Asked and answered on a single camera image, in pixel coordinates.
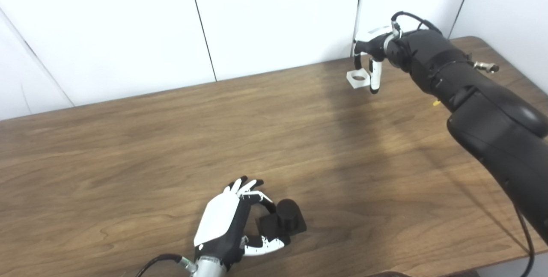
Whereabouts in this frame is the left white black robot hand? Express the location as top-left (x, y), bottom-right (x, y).
top-left (194, 176), bottom-right (292, 269)

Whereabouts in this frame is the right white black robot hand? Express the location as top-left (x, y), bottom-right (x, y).
top-left (353, 26), bottom-right (394, 95)

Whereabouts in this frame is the white square piece with hole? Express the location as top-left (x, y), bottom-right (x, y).
top-left (346, 68), bottom-right (371, 91)

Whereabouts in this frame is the black peg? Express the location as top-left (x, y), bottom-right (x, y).
top-left (256, 199), bottom-right (307, 239)

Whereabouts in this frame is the thick black left wrist cable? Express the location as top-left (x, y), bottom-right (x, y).
top-left (136, 253), bottom-right (197, 277)

